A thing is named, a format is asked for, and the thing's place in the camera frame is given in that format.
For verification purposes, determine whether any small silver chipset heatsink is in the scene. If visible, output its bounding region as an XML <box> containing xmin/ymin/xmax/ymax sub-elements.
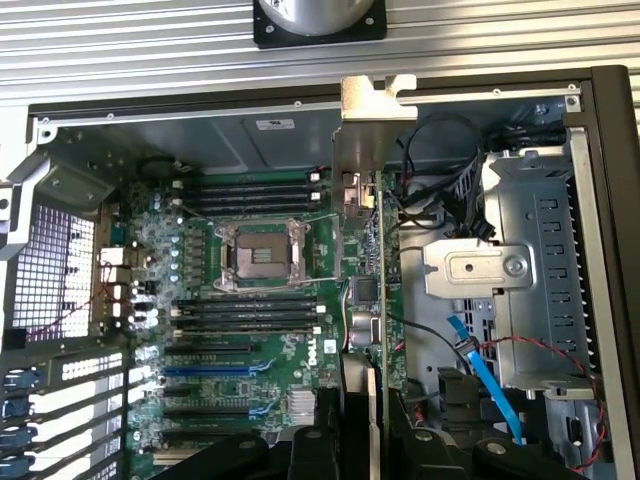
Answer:
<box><xmin>286</xmin><ymin>390</ymin><xmax>317</xmax><ymax>417</ymax></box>

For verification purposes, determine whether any green dell motherboard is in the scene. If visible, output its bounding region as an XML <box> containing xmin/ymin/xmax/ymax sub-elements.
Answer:
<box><xmin>94</xmin><ymin>164</ymin><xmax>407</xmax><ymax>471</ymax></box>

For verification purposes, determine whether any black expansion slot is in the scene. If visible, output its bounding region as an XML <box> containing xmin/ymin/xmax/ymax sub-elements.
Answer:
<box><xmin>162</xmin><ymin>408</ymin><xmax>252</xmax><ymax>421</ymax></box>
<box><xmin>164</xmin><ymin>341</ymin><xmax>262</xmax><ymax>355</ymax></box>

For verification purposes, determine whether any blue expansion slot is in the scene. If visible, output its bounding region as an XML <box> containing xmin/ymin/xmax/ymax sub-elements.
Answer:
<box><xmin>162</xmin><ymin>366</ymin><xmax>252</xmax><ymax>380</ymax></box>

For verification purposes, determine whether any black ram slot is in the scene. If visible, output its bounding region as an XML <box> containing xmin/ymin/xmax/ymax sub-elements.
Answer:
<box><xmin>171</xmin><ymin>326</ymin><xmax>322</xmax><ymax>337</ymax></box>
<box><xmin>180</xmin><ymin>194</ymin><xmax>322</xmax><ymax>205</ymax></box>
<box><xmin>180</xmin><ymin>172</ymin><xmax>322</xmax><ymax>184</ymax></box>
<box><xmin>171</xmin><ymin>308</ymin><xmax>321</xmax><ymax>318</ymax></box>
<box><xmin>180</xmin><ymin>183</ymin><xmax>322</xmax><ymax>195</ymax></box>
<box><xmin>180</xmin><ymin>204</ymin><xmax>322</xmax><ymax>216</ymax></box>
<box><xmin>171</xmin><ymin>317</ymin><xmax>321</xmax><ymax>327</ymax></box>
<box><xmin>171</xmin><ymin>298</ymin><xmax>321</xmax><ymax>309</ymax></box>

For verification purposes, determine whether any metal cpu socket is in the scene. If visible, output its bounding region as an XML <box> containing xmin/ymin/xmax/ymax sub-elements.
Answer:
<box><xmin>211</xmin><ymin>218</ymin><xmax>312</xmax><ymax>292</ymax></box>

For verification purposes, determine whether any grey metal disk bay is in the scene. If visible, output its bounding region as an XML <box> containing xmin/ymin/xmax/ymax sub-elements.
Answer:
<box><xmin>478</xmin><ymin>147</ymin><xmax>604</xmax><ymax>401</ymax></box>

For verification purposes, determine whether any metal rear port block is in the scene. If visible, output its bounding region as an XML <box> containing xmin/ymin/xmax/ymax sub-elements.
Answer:
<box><xmin>96</xmin><ymin>243</ymin><xmax>132</xmax><ymax>332</ymax></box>

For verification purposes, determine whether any blue slot retention clip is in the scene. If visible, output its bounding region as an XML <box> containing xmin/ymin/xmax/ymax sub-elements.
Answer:
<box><xmin>1</xmin><ymin>368</ymin><xmax>40</xmax><ymax>390</ymax></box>
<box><xmin>0</xmin><ymin>453</ymin><xmax>37</xmax><ymax>478</ymax></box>
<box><xmin>0</xmin><ymin>396</ymin><xmax>37</xmax><ymax>420</ymax></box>
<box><xmin>0</xmin><ymin>426</ymin><xmax>39</xmax><ymax>450</ymax></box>

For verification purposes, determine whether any black open pc case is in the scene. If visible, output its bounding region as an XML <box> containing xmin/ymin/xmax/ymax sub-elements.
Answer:
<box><xmin>0</xmin><ymin>64</ymin><xmax>640</xmax><ymax>480</ymax></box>

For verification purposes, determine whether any white case label sticker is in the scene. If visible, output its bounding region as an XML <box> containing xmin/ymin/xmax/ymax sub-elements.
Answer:
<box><xmin>255</xmin><ymin>118</ymin><xmax>297</xmax><ymax>133</ymax></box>

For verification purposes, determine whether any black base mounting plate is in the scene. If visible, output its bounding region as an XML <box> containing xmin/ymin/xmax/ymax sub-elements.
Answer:
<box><xmin>252</xmin><ymin>0</ymin><xmax>389</xmax><ymax>50</ymax></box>

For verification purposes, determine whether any blue flat sata wire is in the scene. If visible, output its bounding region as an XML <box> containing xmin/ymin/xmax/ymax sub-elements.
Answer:
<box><xmin>445</xmin><ymin>314</ymin><xmax>524</xmax><ymax>447</ymax></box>

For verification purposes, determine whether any red black twisted wire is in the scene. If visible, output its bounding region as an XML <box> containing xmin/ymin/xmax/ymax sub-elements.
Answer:
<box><xmin>478</xmin><ymin>334</ymin><xmax>610</xmax><ymax>472</ymax></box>

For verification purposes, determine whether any grey metal bracket plate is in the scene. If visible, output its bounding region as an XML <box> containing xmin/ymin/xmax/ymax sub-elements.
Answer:
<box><xmin>422</xmin><ymin>239</ymin><xmax>532</xmax><ymax>297</ymax></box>

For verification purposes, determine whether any black power wire bundle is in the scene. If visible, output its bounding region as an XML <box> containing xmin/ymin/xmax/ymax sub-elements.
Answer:
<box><xmin>395</xmin><ymin>112</ymin><xmax>497</xmax><ymax>242</ymax></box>

